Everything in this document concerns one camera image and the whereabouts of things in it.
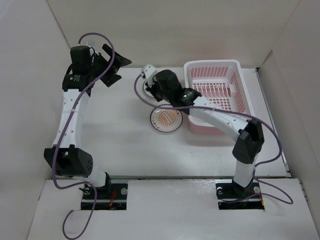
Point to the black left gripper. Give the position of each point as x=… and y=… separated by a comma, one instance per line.
x=112, y=76

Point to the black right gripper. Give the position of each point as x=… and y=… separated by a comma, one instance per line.
x=151, y=89

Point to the black rimmed flower plate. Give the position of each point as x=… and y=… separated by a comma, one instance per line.
x=145, y=91

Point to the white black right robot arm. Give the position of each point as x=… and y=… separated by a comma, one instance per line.
x=246, y=134

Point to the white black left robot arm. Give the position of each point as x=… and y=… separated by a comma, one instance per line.
x=66, y=156

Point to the white pink dish rack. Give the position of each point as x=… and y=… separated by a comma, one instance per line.
x=221, y=82

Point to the right orange sunburst plate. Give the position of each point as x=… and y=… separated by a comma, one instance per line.
x=166, y=121

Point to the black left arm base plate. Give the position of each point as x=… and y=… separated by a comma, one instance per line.
x=113, y=200

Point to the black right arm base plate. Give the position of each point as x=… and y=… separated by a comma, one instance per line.
x=229, y=199

